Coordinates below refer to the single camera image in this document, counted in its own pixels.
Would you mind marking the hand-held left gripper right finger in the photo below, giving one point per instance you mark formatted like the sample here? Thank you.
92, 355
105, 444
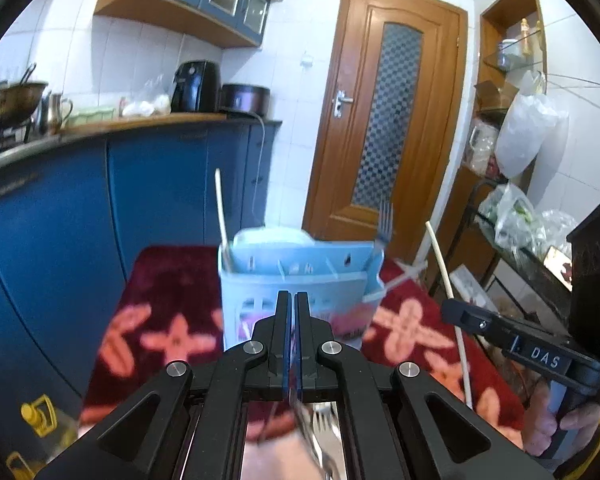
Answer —
301, 355

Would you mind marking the steel table knife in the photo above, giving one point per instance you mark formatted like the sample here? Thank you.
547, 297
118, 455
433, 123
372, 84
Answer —
307, 435

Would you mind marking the steel fork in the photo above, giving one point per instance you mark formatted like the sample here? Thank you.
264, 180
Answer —
385, 227
326, 422

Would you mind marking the white wall switch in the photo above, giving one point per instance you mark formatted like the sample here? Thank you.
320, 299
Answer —
307, 59

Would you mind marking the metal pitcher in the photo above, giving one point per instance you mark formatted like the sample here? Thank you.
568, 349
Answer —
55, 112

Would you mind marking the wooden wall shelf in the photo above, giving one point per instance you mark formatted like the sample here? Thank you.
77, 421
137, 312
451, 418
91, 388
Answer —
490, 35

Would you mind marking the black round cooker pot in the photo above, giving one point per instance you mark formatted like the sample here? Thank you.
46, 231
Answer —
245, 100

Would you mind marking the light blue utensil holder box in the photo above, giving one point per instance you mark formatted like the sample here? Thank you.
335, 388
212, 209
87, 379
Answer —
260, 285

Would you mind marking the blue wooden wall cabinet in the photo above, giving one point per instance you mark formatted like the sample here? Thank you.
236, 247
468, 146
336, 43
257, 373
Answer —
180, 5

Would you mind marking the black metal rack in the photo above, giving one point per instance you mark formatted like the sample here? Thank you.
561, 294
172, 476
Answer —
472, 210

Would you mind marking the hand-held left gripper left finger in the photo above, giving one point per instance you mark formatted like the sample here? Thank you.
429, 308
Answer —
284, 355

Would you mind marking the black wok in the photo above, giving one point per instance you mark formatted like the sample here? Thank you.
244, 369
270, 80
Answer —
17, 102

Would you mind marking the red floral plush blanket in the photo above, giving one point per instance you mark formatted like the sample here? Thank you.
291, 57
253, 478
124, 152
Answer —
170, 285

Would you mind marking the white power strip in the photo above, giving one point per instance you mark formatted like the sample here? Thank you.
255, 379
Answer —
472, 287

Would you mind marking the person's right hand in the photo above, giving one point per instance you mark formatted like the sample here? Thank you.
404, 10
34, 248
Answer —
540, 425

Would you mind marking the clear plastic bag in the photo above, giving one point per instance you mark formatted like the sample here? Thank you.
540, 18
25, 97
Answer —
145, 102

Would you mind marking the glass jar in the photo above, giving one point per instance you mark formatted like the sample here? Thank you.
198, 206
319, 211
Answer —
509, 55

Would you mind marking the clear plastic bags pile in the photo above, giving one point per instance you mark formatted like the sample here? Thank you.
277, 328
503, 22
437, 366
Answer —
515, 215

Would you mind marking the black air fryer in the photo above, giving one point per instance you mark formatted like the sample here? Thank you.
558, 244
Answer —
195, 87

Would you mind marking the blue base cabinets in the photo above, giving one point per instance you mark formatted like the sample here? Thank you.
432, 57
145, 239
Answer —
55, 235

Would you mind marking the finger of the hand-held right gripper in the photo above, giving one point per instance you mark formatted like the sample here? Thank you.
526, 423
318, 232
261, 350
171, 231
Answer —
530, 347

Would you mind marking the brown wooden door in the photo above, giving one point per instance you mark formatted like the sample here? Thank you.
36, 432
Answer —
340, 60

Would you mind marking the white hanging plastic bag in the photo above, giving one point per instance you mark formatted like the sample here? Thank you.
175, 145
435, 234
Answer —
527, 135

